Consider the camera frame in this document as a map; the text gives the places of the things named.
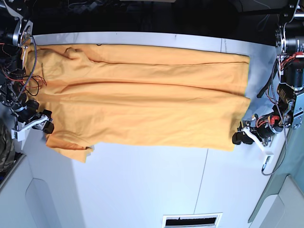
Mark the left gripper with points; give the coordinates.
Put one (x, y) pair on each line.
(259, 130)

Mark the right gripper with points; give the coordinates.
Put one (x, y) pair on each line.
(27, 113)

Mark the orange yellow t-shirt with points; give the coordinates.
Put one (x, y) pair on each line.
(139, 95)

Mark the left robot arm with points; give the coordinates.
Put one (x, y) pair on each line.
(285, 87)

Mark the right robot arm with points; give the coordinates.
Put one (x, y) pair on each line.
(15, 36)

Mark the camouflage fabric pile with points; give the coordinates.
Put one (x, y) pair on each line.
(7, 150)

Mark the white bin left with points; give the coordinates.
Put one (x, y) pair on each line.
(40, 193)

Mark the white bin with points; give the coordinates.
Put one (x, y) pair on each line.
(40, 193)
(282, 210)

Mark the white bin right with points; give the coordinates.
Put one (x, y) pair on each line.
(282, 210)

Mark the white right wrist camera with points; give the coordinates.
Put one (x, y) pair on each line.
(19, 135)

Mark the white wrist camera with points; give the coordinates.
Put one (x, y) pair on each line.
(19, 135)
(267, 161)

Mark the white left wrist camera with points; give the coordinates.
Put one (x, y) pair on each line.
(267, 161)

